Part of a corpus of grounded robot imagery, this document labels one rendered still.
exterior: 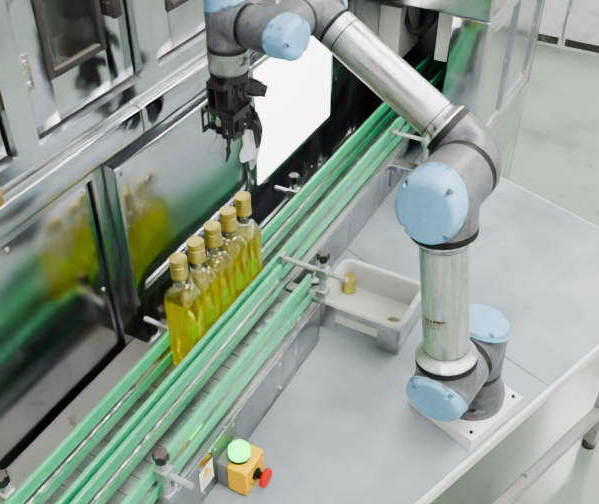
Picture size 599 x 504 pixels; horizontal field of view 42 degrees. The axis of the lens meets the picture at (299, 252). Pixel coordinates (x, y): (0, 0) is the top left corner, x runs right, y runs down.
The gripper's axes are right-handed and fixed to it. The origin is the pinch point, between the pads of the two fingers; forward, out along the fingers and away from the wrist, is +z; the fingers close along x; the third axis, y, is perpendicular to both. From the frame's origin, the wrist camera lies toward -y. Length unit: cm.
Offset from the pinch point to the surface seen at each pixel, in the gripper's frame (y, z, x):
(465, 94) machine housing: -92, 24, 21
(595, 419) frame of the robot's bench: -64, 106, 82
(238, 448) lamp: 36, 40, 19
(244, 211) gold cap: 1.2, 12.1, 1.1
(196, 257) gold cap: 18.6, 11.9, 0.6
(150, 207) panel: 14.1, 7.3, -12.8
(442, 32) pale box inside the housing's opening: -102, 11, 8
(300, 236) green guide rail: -17.3, 30.3, 4.8
